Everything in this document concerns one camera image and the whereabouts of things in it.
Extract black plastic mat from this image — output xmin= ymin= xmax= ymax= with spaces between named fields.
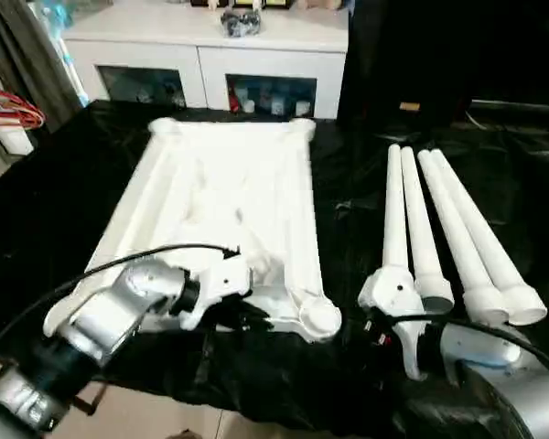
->
xmin=0 ymin=98 xmax=549 ymax=439

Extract white plastic table leg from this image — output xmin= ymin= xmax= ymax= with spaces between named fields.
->
xmin=382 ymin=144 xmax=415 ymax=284
xmin=429 ymin=148 xmax=548 ymax=326
xmin=400 ymin=146 xmax=456 ymax=316
xmin=416 ymin=149 xmax=513 ymax=324

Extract large black box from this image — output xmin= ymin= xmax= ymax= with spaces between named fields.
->
xmin=338 ymin=0 xmax=475 ymax=132

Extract white cabinet with glass doors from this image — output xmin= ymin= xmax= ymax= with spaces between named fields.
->
xmin=61 ymin=4 xmax=351 ymax=120

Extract red wire hangers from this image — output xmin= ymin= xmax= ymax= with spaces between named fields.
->
xmin=0 ymin=84 xmax=47 ymax=132

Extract small white box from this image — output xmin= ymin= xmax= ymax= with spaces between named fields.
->
xmin=0 ymin=127 xmax=34 ymax=155

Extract black tangled bundle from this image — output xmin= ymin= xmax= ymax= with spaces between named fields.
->
xmin=220 ymin=11 xmax=262 ymax=38

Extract grey curtain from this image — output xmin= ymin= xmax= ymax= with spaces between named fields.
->
xmin=0 ymin=0 xmax=86 ymax=134

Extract white plastic table top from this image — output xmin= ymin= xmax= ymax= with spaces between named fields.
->
xmin=43 ymin=116 xmax=343 ymax=344

